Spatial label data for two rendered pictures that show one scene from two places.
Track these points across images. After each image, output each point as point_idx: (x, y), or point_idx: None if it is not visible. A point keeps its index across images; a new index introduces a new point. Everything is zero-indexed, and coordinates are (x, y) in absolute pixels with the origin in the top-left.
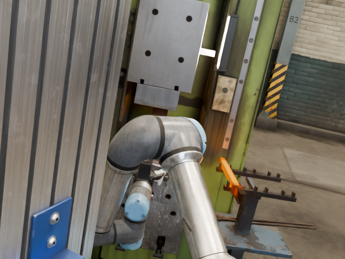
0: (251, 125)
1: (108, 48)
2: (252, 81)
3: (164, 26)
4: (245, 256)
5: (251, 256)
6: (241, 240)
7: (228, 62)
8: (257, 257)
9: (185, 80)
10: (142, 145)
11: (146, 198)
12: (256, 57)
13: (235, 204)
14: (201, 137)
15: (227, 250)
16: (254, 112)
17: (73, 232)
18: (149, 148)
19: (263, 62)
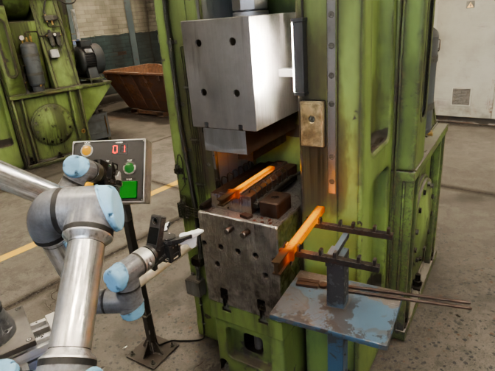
0: (358, 160)
1: None
2: (346, 101)
3: (211, 57)
4: (459, 330)
5: (468, 330)
6: (322, 317)
7: (309, 82)
8: (479, 333)
9: (247, 117)
10: (35, 222)
11: (124, 268)
12: (344, 67)
13: (483, 254)
14: (102, 209)
15: (433, 318)
16: (359, 142)
17: None
18: (42, 224)
19: (356, 73)
